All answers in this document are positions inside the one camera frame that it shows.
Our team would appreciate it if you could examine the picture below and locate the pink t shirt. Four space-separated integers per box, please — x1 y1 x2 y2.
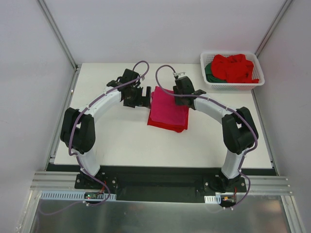
149 86 189 119

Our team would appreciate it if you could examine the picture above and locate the white plastic laundry basket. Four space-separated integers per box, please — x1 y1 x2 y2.
200 51 265 91

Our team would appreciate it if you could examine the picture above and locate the red t shirt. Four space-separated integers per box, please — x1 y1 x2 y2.
211 54 259 83
147 114 189 133

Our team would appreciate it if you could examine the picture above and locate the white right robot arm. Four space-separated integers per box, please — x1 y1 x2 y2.
173 74 259 193

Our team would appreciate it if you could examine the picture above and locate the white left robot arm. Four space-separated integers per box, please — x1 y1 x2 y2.
60 69 151 192

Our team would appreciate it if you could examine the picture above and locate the green t shirt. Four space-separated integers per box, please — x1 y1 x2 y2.
205 63 226 83

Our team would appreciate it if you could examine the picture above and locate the red crumpled t shirt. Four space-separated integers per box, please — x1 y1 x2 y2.
211 54 259 83

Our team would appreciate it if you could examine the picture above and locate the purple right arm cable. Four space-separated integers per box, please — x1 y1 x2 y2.
155 65 259 208

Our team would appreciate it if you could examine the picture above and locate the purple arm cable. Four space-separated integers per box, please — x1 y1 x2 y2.
155 65 259 208
38 60 150 215

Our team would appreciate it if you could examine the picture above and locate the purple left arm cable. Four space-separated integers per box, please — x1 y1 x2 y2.
38 60 150 215

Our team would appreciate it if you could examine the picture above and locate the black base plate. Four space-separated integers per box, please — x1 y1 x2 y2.
46 164 278 203

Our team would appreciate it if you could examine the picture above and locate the aluminium frame rail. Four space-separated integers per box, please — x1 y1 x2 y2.
31 167 293 203

